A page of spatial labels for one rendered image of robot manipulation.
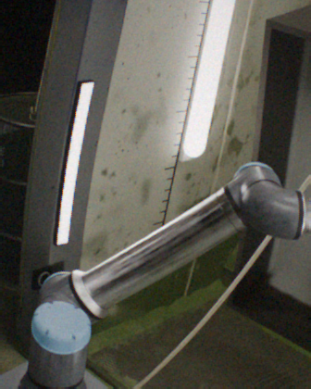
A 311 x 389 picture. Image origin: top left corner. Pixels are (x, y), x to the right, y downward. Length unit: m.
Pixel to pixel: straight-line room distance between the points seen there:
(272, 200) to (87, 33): 0.99
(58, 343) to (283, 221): 0.60
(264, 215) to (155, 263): 0.31
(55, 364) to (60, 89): 1.07
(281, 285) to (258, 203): 1.34
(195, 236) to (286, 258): 1.27
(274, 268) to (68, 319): 1.48
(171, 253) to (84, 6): 0.95
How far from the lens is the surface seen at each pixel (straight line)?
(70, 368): 1.64
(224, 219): 1.63
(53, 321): 1.61
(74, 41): 2.27
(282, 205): 1.51
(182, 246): 1.65
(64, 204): 2.43
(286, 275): 2.90
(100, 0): 2.24
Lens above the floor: 1.84
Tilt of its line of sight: 23 degrees down
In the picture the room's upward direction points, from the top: 12 degrees clockwise
